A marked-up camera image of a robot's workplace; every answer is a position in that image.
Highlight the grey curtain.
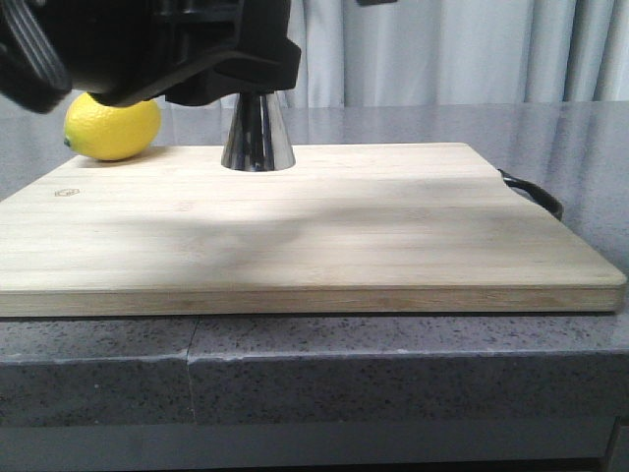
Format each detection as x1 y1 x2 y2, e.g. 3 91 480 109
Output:
281 1 628 108

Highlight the black cutting board handle strap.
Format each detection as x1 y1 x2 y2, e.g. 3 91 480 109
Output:
496 167 564 221

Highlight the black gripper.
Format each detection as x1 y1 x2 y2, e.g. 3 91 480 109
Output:
1 1 301 113

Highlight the light wooden cutting board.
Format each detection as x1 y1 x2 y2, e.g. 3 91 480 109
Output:
1 143 627 317

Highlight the shiny steel jigger cup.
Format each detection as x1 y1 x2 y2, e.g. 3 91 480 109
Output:
221 92 296 172

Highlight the yellow lemon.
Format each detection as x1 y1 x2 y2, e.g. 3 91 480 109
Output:
63 92 161 161

